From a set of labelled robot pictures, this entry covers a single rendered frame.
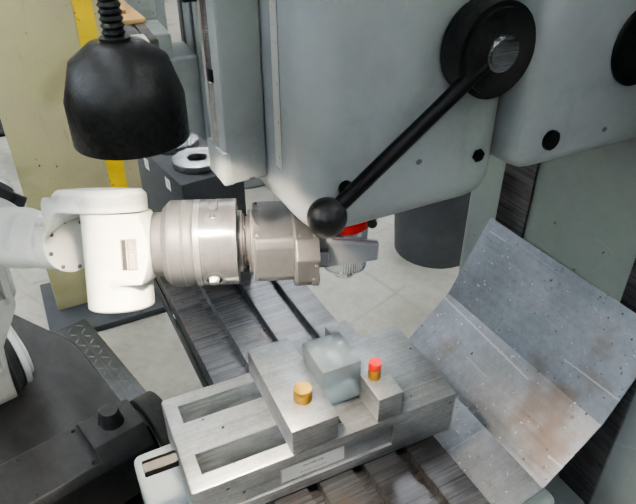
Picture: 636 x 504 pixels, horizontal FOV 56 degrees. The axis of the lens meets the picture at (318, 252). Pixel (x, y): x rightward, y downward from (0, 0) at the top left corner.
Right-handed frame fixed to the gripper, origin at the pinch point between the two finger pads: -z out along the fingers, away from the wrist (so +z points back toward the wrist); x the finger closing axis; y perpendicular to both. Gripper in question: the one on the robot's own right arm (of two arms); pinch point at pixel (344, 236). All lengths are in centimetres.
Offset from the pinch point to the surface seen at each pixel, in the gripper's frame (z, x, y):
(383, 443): -5.7, -3.2, 29.4
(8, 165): 161, 300, 127
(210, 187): 17.1, 42.0, 15.2
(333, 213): 3.5, -16.0, -12.1
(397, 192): -2.6, -9.6, -10.2
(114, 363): 51, 74, 85
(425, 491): -10.4, -8.1, 32.8
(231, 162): 10.8, -6.4, -11.7
